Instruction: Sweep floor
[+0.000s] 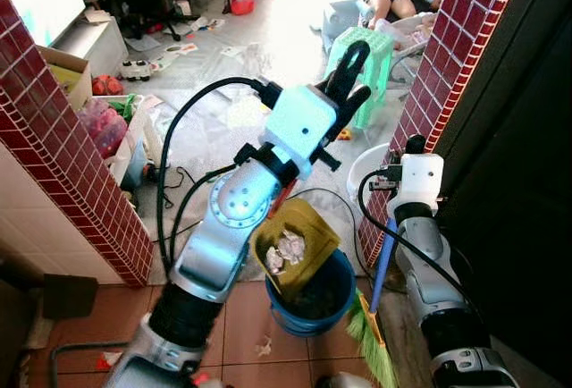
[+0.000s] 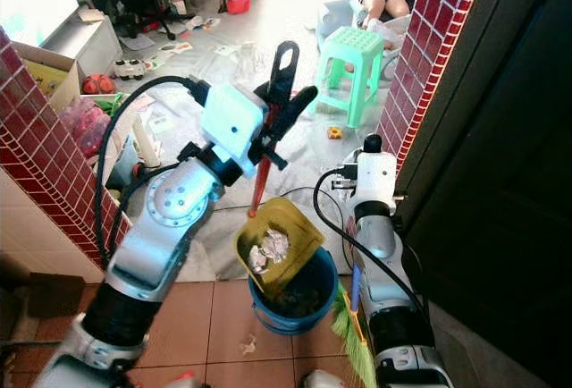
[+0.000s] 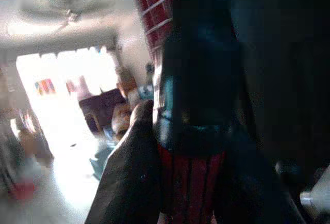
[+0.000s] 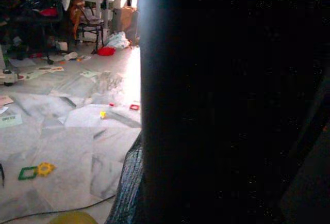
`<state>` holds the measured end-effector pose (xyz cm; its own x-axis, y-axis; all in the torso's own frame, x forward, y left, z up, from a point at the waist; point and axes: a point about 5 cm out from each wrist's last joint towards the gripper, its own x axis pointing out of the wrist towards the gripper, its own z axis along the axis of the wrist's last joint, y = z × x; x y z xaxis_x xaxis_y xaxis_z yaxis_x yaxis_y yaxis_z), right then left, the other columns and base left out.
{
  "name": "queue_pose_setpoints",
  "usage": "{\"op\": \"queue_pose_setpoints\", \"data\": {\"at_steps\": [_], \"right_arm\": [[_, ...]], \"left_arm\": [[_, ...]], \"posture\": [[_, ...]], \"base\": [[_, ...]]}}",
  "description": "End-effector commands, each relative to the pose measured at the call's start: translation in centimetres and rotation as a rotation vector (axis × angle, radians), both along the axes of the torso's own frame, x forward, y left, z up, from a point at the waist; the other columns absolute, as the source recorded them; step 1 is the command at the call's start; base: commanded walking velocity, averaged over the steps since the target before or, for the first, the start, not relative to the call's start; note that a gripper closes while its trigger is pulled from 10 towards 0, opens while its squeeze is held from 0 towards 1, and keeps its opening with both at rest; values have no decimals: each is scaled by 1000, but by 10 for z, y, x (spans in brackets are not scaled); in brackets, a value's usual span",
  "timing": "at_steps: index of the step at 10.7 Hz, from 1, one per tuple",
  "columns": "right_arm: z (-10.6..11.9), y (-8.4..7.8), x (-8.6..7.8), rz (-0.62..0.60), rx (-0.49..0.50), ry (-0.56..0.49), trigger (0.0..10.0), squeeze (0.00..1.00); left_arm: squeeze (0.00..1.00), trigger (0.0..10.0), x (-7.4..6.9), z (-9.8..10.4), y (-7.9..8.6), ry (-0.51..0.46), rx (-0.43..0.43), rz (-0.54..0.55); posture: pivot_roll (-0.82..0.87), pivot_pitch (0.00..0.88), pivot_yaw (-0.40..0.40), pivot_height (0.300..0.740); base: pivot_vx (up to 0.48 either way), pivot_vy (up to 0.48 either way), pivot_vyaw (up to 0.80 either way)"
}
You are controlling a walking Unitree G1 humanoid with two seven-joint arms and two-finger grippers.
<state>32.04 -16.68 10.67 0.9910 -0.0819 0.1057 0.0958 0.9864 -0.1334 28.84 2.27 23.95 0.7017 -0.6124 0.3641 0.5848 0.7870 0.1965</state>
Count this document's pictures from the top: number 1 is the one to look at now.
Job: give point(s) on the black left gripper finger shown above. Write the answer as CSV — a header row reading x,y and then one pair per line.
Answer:
x,y
356,106
353,71

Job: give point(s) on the white paper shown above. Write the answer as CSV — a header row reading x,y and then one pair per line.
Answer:
x,y
288,249

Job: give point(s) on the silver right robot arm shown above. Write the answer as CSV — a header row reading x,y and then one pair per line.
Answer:
x,y
433,263

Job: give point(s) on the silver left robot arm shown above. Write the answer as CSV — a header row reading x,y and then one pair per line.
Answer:
x,y
223,218

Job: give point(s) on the clear plastic floor sheet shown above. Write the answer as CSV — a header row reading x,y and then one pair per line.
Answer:
x,y
201,133

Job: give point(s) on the small yellow orange toy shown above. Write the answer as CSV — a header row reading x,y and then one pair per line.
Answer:
x,y
344,135

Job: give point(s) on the mint green plastic stool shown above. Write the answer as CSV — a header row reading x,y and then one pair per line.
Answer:
x,y
380,53

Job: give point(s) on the pale blue plastic container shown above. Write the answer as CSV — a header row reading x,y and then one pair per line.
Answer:
x,y
340,17

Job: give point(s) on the small red basin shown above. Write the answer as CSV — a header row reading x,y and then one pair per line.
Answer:
x,y
242,6

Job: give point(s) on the blue plastic bucket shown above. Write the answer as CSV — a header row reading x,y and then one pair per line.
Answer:
x,y
308,324

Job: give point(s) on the white toy car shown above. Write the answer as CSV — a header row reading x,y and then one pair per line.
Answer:
x,y
138,70

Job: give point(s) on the pink plastic bag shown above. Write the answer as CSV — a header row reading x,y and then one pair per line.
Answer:
x,y
105,129

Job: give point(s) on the red round toy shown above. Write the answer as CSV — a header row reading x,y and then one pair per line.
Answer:
x,y
107,85

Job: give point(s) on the small white paper scrap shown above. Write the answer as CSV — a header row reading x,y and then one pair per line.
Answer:
x,y
264,348

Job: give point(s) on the white low cabinet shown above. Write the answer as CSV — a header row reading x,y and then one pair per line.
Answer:
x,y
98,44

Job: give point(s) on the brown cardboard box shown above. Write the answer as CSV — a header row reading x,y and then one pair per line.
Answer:
x,y
71,80

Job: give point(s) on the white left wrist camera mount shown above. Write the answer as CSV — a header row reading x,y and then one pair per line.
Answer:
x,y
299,124

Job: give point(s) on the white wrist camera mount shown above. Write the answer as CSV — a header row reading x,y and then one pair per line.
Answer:
x,y
422,182
299,124

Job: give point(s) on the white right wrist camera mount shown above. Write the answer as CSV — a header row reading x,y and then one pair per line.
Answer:
x,y
422,182

